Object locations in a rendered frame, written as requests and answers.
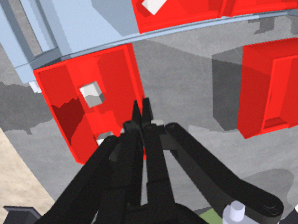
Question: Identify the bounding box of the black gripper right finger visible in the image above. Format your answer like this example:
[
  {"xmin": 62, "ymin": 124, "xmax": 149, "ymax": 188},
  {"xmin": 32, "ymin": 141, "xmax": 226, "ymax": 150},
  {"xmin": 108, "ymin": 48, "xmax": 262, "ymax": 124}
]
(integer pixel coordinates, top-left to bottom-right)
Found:
[{"xmin": 142, "ymin": 97, "xmax": 284, "ymax": 224}]

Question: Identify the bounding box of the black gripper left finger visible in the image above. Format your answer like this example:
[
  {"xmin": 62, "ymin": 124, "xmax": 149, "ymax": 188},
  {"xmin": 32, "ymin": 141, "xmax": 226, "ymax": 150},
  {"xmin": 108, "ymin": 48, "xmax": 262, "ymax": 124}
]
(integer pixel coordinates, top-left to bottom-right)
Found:
[{"xmin": 34, "ymin": 100, "xmax": 145, "ymax": 224}]

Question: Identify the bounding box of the red bin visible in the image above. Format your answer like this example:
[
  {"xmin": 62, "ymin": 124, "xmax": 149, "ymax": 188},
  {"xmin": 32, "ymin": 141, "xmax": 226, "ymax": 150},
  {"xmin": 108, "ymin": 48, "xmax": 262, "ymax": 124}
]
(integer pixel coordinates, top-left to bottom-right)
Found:
[
  {"xmin": 131, "ymin": 0, "xmax": 227, "ymax": 34},
  {"xmin": 237, "ymin": 37, "xmax": 298, "ymax": 139},
  {"xmin": 33, "ymin": 43, "xmax": 145, "ymax": 165},
  {"xmin": 222, "ymin": 0, "xmax": 298, "ymax": 17}
]

